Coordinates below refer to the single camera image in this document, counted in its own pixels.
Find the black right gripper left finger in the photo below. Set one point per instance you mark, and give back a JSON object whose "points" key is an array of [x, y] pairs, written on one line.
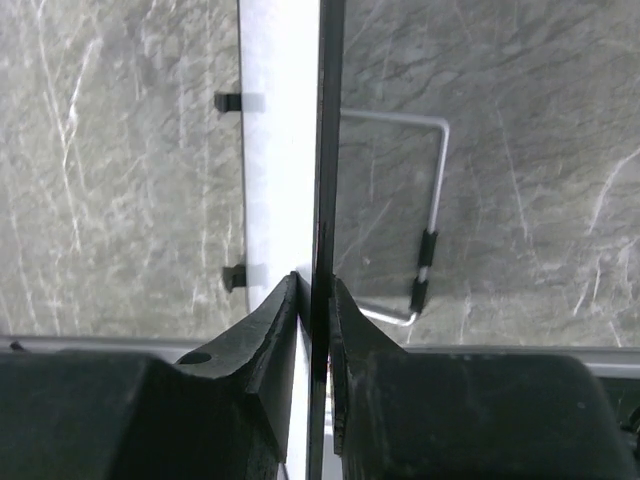
{"points": [[221, 411]]}

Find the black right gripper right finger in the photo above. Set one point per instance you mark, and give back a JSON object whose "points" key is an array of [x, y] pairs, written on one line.
{"points": [[444, 415]]}

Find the silver wire easel stand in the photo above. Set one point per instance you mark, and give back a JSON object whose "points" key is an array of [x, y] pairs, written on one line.
{"points": [[430, 225]]}

